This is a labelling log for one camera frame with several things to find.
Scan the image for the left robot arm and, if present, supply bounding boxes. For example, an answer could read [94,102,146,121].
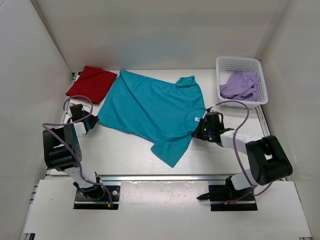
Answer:
[42,104,107,201]

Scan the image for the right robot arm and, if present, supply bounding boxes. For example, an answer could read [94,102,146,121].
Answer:
[192,111,293,204]

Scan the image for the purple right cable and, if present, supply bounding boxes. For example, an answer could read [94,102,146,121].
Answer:
[207,100,276,206]

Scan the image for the white plastic basket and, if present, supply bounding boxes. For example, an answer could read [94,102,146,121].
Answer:
[216,56,268,109]

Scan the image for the purple t shirt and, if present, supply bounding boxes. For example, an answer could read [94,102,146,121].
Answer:
[219,71,260,102]

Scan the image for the aluminium table edge rail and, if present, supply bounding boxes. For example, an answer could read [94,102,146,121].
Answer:
[99,174,231,182]

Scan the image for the teal t shirt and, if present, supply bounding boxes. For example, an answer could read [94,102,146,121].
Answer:
[98,70,205,168]

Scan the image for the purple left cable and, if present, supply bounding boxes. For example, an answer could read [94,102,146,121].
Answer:
[42,94,114,208]

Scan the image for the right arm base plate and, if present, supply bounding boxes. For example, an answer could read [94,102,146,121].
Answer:
[196,179,258,212]

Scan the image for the purple cable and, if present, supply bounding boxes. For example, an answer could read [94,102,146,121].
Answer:
[207,100,276,206]
[42,94,114,208]

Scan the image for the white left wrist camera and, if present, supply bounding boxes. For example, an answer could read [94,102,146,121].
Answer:
[66,102,83,116]

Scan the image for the red t shirt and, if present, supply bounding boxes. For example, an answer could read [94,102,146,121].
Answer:
[66,66,117,104]

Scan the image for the right side aluminium rail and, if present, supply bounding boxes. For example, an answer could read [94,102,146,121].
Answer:
[254,103,286,181]

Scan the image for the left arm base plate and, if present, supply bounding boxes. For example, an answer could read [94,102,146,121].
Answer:
[73,185,121,210]

